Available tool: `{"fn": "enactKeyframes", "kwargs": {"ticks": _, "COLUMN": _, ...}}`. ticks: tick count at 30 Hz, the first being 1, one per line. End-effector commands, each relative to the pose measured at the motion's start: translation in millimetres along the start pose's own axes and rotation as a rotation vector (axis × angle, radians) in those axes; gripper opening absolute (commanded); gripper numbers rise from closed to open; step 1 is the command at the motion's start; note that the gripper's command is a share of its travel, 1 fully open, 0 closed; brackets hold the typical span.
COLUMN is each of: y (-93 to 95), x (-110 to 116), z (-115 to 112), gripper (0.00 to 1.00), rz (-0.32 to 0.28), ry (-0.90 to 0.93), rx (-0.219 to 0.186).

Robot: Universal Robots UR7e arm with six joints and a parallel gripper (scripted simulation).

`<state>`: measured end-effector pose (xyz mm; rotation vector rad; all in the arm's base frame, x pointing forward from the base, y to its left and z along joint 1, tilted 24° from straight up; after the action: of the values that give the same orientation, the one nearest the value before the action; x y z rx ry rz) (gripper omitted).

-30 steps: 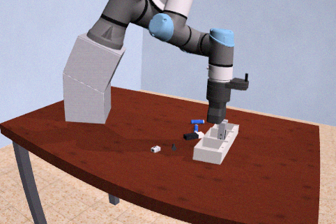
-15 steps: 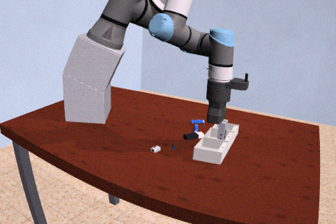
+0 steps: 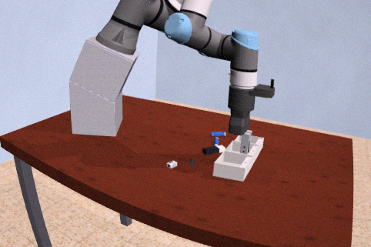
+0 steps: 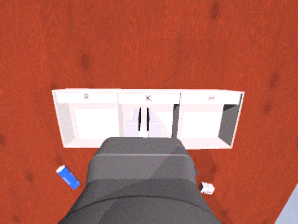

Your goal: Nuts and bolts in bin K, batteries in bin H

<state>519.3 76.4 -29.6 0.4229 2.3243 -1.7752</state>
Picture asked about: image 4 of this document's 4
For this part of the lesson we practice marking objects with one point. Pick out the white three-compartment bin rack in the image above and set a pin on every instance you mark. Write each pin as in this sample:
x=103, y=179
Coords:
x=89, y=116

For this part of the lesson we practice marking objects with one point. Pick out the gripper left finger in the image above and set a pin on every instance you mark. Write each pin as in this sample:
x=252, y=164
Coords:
x=133, y=126

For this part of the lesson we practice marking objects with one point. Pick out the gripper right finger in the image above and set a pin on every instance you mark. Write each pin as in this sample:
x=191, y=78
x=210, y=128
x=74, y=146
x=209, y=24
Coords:
x=153, y=126

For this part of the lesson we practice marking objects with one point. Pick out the blue battery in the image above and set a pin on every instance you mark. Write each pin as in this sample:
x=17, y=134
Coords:
x=68, y=177

